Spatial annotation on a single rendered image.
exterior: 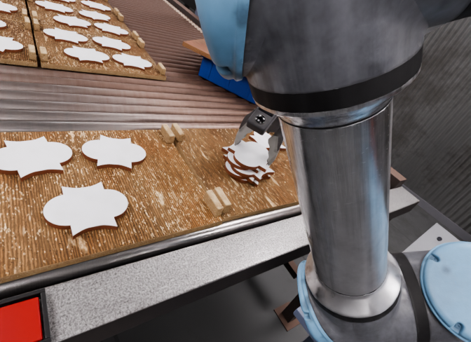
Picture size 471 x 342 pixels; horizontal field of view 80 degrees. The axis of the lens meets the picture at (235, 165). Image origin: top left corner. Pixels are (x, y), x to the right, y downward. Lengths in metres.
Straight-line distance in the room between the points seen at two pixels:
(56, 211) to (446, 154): 3.41
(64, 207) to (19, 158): 0.16
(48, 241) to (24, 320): 0.12
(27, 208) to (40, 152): 0.14
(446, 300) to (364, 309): 0.09
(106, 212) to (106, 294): 0.14
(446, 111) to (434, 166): 0.57
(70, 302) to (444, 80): 3.47
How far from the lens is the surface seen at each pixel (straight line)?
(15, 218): 0.59
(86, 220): 0.56
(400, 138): 3.66
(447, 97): 3.55
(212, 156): 0.79
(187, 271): 0.55
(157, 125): 0.89
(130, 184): 0.64
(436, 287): 0.43
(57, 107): 0.91
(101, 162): 0.67
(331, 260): 0.33
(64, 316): 0.51
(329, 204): 0.25
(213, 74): 1.32
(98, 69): 1.13
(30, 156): 0.68
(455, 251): 0.45
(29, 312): 0.50
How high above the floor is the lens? 1.37
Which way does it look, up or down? 33 degrees down
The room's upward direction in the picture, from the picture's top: 24 degrees clockwise
